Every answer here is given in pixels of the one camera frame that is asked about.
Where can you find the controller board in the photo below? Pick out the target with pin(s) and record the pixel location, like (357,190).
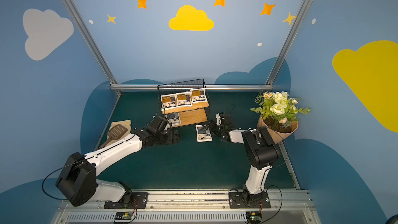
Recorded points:
(123,216)
(253,217)

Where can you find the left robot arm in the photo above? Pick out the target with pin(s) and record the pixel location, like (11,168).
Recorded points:
(78,180)

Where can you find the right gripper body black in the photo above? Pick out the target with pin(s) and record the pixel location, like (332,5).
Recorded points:
(216,127)

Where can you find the grey coffee bag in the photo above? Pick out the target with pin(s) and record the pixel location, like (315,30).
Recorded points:
(173,119)
(203,135)

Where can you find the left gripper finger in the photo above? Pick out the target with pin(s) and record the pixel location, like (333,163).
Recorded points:
(172,140)
(173,133)

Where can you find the black wire wooden shelf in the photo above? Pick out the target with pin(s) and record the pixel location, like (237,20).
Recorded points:
(195,114)

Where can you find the aluminium front rail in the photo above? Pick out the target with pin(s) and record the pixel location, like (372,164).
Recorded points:
(196,207)

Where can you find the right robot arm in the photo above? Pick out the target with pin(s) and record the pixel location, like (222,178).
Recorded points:
(260,148)

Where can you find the right controller board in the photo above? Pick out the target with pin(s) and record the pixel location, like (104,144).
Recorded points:
(253,217)

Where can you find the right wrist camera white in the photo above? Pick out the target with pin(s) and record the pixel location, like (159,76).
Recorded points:
(218,118)

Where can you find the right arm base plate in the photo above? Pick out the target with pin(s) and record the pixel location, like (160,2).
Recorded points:
(242,199)

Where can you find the potted white flower plant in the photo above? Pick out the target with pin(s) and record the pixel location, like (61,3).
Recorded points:
(278,113)

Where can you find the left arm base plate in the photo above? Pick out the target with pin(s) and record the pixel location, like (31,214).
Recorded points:
(130,200)

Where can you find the left controller board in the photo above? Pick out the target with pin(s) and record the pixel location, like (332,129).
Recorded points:
(123,216)

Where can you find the beige work glove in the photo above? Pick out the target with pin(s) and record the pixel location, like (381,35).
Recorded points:
(125,123)

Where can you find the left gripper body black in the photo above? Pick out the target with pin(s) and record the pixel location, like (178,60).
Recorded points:
(169,135)

